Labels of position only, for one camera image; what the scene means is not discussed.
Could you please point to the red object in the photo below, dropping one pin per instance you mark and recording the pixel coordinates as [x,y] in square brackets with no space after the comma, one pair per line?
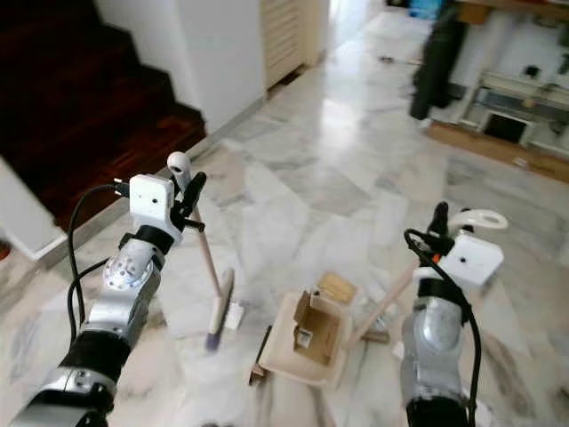
[4,251]

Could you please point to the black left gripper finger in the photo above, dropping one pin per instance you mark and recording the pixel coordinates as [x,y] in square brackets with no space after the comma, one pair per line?
[197,189]

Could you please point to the blue object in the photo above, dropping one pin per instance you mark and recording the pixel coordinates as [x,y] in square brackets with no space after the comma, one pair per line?
[425,8]

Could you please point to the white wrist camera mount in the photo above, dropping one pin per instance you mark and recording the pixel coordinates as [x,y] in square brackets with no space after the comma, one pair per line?
[476,258]
[151,200]

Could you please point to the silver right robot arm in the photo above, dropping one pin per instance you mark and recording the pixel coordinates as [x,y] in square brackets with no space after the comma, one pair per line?
[434,342]

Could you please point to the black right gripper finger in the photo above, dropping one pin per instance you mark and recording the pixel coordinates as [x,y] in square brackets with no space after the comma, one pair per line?
[440,218]

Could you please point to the small brown cardboard scrap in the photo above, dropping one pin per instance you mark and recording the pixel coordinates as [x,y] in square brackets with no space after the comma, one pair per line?
[375,335]

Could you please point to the dark wooden staircase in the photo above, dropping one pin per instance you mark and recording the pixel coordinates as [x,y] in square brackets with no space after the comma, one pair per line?
[80,98]

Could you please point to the small open cardboard box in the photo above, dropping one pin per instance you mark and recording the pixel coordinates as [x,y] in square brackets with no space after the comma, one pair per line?
[313,336]

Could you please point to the small white paper piece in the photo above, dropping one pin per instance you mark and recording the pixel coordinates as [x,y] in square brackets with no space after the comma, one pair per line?
[235,315]

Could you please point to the flat brown cardboard piece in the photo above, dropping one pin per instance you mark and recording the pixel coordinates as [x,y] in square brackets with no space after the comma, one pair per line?
[338,286]

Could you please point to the small dark floor object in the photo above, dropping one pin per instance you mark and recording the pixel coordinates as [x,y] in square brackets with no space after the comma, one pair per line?
[387,59]

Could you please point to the beige louvered door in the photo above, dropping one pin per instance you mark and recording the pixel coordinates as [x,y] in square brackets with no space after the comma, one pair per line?
[283,43]

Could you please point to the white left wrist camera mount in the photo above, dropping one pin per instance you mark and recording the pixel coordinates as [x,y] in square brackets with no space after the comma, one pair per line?
[151,200]

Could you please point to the wooden base plank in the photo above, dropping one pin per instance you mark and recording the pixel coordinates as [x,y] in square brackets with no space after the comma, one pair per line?
[489,147]

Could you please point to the white low cabinet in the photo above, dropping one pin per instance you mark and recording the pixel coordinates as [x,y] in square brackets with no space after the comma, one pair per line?
[520,107]

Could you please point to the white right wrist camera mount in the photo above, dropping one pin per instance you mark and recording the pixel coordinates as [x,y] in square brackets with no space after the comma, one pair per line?
[476,258]

